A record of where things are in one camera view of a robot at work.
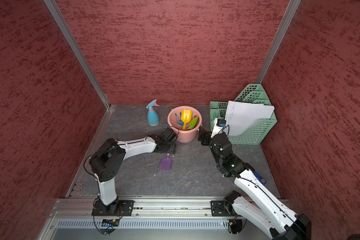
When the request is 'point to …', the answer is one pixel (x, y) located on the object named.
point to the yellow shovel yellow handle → (186, 117)
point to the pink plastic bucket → (184, 136)
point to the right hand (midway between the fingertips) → (205, 130)
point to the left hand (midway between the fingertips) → (170, 150)
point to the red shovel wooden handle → (195, 116)
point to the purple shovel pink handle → (165, 163)
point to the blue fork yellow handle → (180, 122)
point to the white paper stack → (241, 116)
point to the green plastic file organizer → (217, 110)
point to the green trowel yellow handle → (193, 123)
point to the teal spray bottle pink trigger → (152, 117)
